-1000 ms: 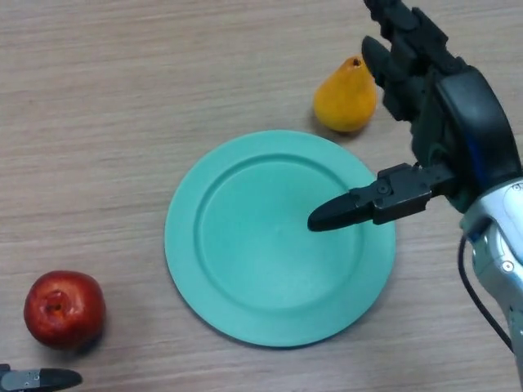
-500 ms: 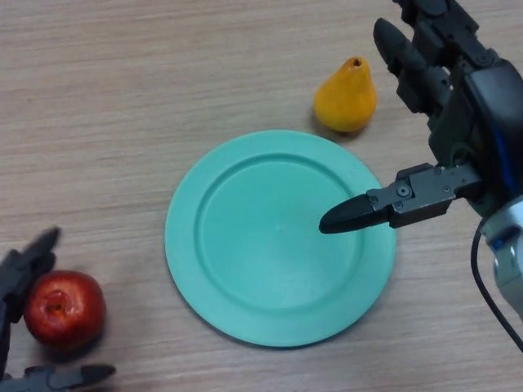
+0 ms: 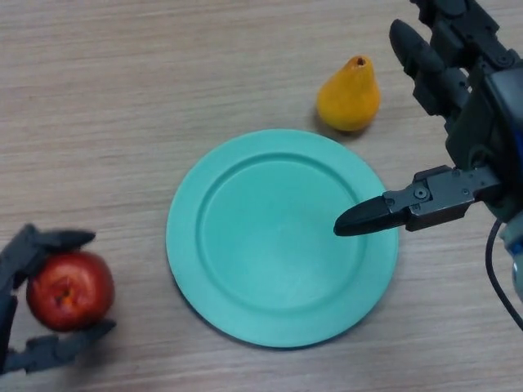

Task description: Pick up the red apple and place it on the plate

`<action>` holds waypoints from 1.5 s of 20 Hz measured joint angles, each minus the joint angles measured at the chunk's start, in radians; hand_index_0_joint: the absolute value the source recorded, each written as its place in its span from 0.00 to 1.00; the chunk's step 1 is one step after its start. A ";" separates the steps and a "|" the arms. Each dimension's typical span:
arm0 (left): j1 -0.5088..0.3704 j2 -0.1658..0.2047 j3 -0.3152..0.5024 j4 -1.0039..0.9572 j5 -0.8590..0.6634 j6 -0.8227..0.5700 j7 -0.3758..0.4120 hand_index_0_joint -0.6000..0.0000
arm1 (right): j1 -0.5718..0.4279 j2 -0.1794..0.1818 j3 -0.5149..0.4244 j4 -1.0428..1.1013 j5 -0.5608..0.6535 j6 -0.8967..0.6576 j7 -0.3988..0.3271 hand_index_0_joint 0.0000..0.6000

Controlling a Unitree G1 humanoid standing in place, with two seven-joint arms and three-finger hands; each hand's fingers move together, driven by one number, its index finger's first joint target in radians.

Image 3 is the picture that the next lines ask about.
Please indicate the green round plate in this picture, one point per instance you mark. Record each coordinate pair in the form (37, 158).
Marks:
(265, 253)

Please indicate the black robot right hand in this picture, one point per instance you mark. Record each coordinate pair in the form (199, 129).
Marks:
(490, 130)

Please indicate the yellow orange pear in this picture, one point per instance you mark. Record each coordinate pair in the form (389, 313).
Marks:
(349, 102)

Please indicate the red apple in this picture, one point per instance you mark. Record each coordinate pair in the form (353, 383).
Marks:
(69, 292)

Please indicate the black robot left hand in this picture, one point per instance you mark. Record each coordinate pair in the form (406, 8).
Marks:
(45, 351)

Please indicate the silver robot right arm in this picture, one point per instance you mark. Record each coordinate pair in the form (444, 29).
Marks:
(517, 269)

